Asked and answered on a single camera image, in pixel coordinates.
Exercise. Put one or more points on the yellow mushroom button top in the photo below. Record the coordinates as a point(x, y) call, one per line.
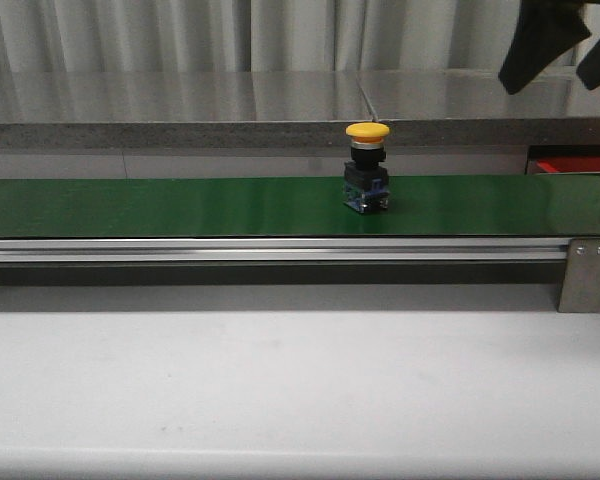
point(366, 181)

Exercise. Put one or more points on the red plastic tray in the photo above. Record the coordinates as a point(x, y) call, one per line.
point(563, 165)

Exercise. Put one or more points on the grey stone slab right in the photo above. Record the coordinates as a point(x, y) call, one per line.
point(471, 108)

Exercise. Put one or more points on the grey stone slab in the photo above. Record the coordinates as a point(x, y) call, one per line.
point(471, 108)
point(170, 110)

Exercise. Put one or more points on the green conveyor belt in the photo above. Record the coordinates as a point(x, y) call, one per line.
point(470, 205)

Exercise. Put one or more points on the white pleated curtain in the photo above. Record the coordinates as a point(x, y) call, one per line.
point(230, 36)

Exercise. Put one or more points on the grey stone slab left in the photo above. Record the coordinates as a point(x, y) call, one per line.
point(170, 110)

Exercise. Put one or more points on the steel conveyor support bracket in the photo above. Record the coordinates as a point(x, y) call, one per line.
point(580, 292)

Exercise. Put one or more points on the aluminium conveyor side rail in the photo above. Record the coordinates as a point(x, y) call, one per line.
point(282, 249)

